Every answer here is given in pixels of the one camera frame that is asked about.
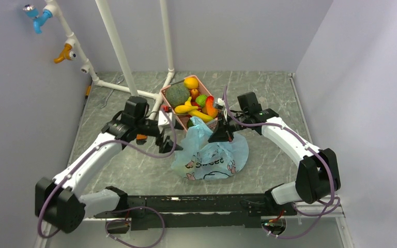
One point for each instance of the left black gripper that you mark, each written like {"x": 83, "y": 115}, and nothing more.
{"x": 168, "y": 145}

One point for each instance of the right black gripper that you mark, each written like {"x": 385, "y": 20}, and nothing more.
{"x": 222, "y": 134}

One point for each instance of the light blue plastic bag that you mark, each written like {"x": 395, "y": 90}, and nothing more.
{"x": 202, "y": 160}

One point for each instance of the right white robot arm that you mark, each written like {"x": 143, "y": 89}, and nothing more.
{"x": 317, "y": 169}

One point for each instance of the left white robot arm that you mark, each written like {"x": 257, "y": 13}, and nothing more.
{"x": 60, "y": 201}

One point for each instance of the red orange fake mango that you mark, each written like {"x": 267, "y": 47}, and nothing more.
{"x": 209, "y": 108}

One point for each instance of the light green fake fruit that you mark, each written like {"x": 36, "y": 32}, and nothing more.
{"x": 201, "y": 100}

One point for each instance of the yellow fake banana bunch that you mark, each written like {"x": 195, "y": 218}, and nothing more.
{"x": 188, "y": 108}

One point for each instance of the yellow fake lemon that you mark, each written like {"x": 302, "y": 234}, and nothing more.
{"x": 191, "y": 83}

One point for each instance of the orange black brush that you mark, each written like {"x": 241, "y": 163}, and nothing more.
{"x": 141, "y": 139}

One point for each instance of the pink plastic basket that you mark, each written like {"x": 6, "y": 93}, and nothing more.
{"x": 184, "y": 121}

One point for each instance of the small red peach fruit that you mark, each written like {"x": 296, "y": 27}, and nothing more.
{"x": 194, "y": 93}

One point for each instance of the orange toy faucet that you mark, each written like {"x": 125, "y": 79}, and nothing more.
{"x": 66, "y": 54}

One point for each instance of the blue toy faucet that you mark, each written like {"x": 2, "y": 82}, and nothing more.
{"x": 39, "y": 19}

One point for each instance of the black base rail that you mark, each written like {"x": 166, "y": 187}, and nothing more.
{"x": 212, "y": 210}

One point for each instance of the orange handled tool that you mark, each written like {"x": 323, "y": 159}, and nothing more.
{"x": 87, "y": 93}

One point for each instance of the aluminium frame rail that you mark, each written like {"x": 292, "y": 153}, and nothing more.
{"x": 292, "y": 227}

